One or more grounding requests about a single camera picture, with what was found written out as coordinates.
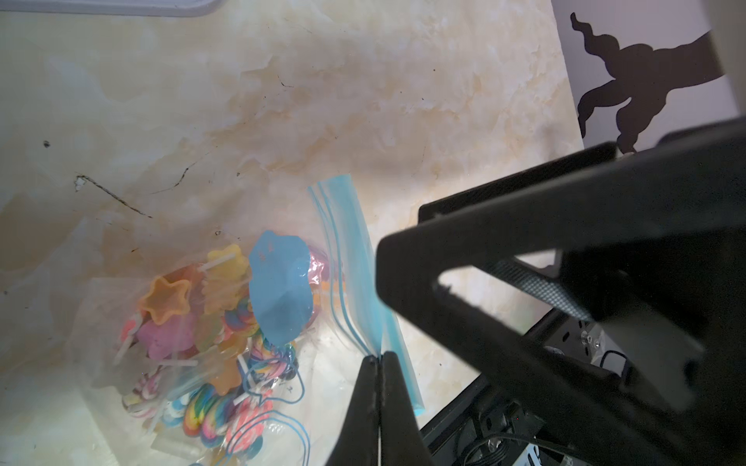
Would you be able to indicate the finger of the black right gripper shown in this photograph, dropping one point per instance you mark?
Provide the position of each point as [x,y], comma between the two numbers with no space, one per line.
[539,174]
[692,182]

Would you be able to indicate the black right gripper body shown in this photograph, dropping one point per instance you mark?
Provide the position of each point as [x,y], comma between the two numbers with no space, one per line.
[676,308]

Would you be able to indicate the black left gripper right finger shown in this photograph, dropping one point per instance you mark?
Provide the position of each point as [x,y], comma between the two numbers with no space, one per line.
[400,438]

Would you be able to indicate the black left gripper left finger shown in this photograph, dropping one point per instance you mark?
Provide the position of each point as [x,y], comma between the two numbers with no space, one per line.
[358,442]

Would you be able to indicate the blue-zip candy bag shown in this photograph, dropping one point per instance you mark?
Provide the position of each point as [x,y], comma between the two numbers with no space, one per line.
[244,353]

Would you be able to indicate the purple plastic tray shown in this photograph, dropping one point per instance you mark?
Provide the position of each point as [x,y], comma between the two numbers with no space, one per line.
[132,8]

